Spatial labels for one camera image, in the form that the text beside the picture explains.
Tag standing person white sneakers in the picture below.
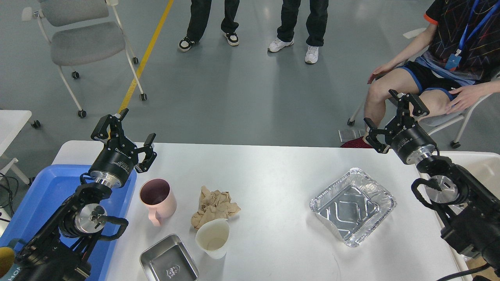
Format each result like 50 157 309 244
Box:
268 0 329 64

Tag small steel tray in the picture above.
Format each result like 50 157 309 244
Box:
139 234 199 281

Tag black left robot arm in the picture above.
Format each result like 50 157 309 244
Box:
15 108 157 281

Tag blue plastic tray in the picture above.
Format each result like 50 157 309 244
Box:
0 164 136 281

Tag standing person black-white sneakers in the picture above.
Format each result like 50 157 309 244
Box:
179 0 240 52

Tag crumpled brown paper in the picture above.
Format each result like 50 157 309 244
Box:
191 186 241 230

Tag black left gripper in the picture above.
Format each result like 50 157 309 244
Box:
89 108 157 188

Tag aluminium foil tray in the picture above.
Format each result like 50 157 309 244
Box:
309 167 397 247

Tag dark blue home mug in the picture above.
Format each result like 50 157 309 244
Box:
0 247 16 281

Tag white paper cup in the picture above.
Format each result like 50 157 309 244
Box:
195 218 230 260

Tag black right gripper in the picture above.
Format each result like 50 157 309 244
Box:
364 89 436 164

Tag grey rolling chair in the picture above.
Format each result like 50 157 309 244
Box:
21 0 141 119

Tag white side table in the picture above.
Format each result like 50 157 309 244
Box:
0 110 41 186

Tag seated person in shorts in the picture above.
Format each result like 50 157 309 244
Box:
364 0 500 126

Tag pink ribbed mug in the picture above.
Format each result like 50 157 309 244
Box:
139 178 177 227

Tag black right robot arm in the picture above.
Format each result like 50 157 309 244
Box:
364 89 500 281

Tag white chair under person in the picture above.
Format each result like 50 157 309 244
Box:
339 27 499 149

